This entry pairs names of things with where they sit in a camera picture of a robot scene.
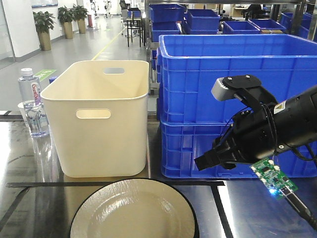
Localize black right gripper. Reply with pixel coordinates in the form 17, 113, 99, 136
194, 109, 277, 171

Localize cream plastic bin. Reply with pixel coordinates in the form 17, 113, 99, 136
41, 60, 149, 178

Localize white paper cup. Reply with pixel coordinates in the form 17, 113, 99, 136
18, 100, 35, 131

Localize clear water bottle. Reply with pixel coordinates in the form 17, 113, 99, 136
18, 68, 49, 138

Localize large blue crate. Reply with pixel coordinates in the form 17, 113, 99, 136
159, 34, 317, 124

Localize green circuit board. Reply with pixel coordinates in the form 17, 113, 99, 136
250, 157, 298, 200

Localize lower blue crate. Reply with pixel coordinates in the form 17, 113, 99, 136
160, 119, 317, 179

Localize potted plant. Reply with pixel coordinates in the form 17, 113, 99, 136
33, 11, 55, 51
57, 6, 74, 39
72, 4, 88, 34

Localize potted plant middle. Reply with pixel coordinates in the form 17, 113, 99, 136
57, 6, 74, 39

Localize blue crate back middle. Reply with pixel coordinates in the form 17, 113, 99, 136
185, 9, 220, 35

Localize potted plant far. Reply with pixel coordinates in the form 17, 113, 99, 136
72, 4, 88, 34

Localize blue crate back left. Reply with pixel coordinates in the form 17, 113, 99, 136
149, 4, 186, 23

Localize black usb cable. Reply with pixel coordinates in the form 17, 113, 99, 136
283, 190, 317, 230

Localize blue crate back right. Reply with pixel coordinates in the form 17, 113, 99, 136
222, 21, 261, 35

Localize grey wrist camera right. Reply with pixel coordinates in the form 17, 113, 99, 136
211, 74, 277, 112

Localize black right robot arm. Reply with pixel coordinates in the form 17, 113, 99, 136
195, 86, 317, 171

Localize potted plant near left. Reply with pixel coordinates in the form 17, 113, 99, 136
33, 11, 55, 51

